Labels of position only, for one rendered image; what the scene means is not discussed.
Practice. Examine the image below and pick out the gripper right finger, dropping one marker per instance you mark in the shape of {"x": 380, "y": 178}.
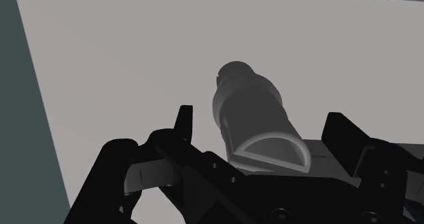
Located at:
{"x": 351, "y": 144}

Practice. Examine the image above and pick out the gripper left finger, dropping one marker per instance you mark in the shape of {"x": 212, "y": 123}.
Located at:
{"x": 165, "y": 150}

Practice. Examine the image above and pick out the grey cylindrical scoop-shaped object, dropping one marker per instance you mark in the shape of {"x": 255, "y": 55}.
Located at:
{"x": 255, "y": 117}

